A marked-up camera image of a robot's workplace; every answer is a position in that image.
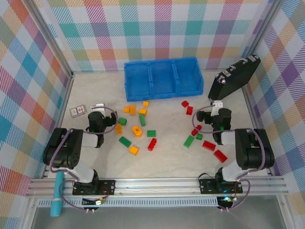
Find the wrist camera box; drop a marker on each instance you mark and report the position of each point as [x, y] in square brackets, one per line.
[216, 106]
[98, 107]

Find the long red lego brick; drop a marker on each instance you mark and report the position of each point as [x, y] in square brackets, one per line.
[152, 144]
[209, 145]
[220, 156]

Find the small playing card box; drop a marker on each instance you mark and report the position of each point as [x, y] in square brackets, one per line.
[77, 111]

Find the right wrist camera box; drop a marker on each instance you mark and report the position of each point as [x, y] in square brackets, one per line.
[216, 106]

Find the aluminium frame post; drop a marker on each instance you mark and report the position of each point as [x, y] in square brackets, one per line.
[53, 35]
[265, 23]

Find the small red lego brick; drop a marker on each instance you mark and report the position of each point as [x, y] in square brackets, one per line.
[195, 132]
[199, 127]
[189, 110]
[185, 103]

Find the black hard carrying case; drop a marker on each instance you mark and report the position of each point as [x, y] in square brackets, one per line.
[228, 83]

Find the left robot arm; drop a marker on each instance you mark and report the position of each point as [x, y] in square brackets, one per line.
[59, 148]

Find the small green lego brick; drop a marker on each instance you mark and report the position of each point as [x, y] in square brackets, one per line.
[199, 136]

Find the small orange lego brick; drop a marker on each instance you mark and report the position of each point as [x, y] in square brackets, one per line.
[145, 103]
[126, 109]

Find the blue three-compartment plastic bin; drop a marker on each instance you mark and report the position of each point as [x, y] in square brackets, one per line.
[162, 78]

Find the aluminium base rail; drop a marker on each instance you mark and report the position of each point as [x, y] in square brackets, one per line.
[155, 188]

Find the long green lego brick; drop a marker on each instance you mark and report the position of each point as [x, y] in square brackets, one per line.
[142, 120]
[125, 141]
[188, 141]

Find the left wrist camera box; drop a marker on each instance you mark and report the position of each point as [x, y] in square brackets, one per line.
[98, 107]

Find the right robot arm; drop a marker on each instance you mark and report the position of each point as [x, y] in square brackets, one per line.
[252, 148]

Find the teal marker pen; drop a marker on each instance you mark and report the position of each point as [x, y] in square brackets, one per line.
[57, 200]

